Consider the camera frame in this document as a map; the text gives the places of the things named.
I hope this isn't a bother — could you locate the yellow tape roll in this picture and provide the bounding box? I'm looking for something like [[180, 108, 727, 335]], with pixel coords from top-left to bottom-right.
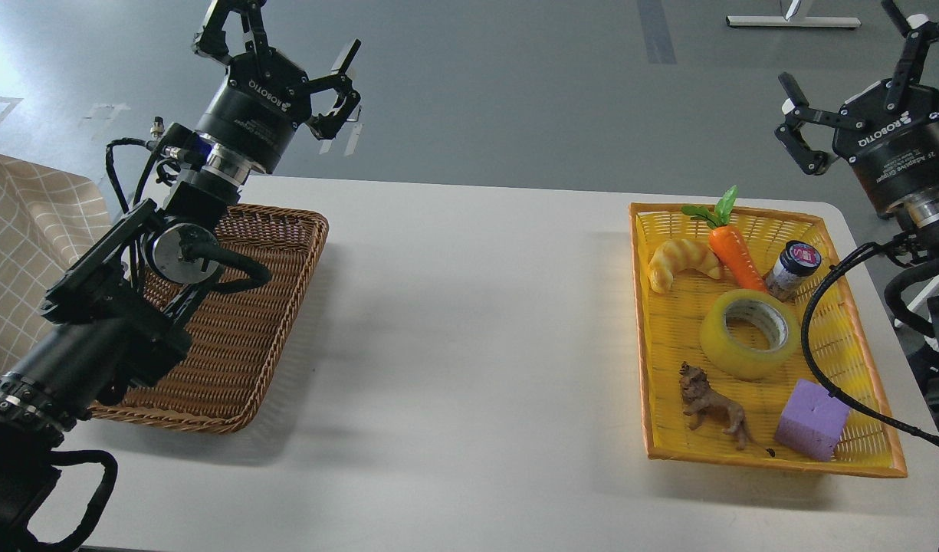
[[699, 289, 799, 381]]

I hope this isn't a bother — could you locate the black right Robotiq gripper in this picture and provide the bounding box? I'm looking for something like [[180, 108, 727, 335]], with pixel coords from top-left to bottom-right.
[[774, 1, 939, 220]]

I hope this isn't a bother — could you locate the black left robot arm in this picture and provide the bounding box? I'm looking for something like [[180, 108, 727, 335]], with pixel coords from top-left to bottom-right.
[[0, 1, 361, 551]]

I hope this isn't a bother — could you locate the brown wicker basket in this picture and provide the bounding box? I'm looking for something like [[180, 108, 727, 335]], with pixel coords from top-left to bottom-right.
[[90, 204, 330, 434]]

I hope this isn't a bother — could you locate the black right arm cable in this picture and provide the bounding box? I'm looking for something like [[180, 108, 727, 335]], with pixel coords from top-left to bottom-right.
[[800, 235, 939, 455]]

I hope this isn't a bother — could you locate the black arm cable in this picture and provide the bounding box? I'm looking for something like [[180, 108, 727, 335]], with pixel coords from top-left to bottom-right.
[[800, 235, 939, 455], [104, 115, 180, 231]]

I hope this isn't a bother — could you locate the yellow plastic basket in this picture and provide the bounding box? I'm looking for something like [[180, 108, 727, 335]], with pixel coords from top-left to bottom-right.
[[629, 202, 908, 478]]

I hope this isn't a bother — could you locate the purple foam cube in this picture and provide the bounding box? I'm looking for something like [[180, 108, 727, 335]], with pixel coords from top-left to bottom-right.
[[774, 379, 851, 462]]

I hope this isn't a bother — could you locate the beige checkered cloth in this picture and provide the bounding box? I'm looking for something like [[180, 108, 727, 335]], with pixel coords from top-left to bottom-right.
[[0, 154, 110, 374]]

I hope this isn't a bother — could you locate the small dark jar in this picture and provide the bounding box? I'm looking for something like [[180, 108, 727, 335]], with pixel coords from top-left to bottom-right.
[[764, 240, 823, 301]]

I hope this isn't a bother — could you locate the toy croissant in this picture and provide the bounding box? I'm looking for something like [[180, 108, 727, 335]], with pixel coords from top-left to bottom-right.
[[648, 238, 725, 294]]

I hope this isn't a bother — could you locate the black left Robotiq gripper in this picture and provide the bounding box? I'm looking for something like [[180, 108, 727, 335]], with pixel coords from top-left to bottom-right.
[[192, 1, 362, 174]]

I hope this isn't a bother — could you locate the brown toy lion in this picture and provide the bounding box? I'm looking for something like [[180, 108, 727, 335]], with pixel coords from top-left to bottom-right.
[[678, 361, 754, 450]]

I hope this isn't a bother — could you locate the orange toy carrot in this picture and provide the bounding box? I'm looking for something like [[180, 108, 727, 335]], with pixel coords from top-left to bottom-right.
[[680, 185, 768, 293]]

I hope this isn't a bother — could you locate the white stand base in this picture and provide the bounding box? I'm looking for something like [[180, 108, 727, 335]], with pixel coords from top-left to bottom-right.
[[725, 1, 862, 29]]

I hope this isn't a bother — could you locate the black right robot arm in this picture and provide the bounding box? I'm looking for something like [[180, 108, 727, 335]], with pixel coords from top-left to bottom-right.
[[775, 1, 939, 448]]

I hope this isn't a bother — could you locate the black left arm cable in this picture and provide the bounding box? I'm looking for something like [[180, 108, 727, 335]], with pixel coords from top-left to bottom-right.
[[104, 115, 180, 231]]

